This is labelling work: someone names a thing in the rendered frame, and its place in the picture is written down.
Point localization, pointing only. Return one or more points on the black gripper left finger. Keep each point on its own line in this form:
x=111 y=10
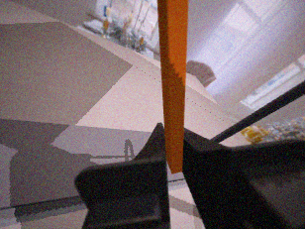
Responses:
x=146 y=174

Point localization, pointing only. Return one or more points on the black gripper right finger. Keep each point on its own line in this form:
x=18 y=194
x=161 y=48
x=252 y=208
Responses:
x=210 y=169

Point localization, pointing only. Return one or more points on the orange handle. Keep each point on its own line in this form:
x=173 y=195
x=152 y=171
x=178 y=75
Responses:
x=172 y=29

